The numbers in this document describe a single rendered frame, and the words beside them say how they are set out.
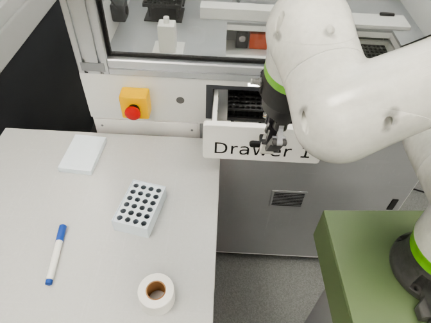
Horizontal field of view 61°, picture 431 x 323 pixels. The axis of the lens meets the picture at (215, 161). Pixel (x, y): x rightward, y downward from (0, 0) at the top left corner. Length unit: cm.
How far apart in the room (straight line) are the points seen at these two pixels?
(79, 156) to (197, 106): 34
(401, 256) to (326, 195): 59
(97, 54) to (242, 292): 110
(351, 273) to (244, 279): 95
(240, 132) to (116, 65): 35
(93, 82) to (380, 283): 80
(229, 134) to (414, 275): 46
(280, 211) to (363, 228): 60
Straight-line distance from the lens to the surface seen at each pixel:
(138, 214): 86
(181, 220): 87
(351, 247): 78
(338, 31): 46
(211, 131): 85
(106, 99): 104
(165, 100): 100
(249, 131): 85
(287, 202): 132
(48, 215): 95
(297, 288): 167
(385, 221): 84
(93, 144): 105
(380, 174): 128
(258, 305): 161
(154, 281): 76
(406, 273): 76
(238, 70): 93
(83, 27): 94
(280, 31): 48
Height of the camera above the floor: 149
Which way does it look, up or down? 47 degrees down
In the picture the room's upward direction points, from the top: 3 degrees clockwise
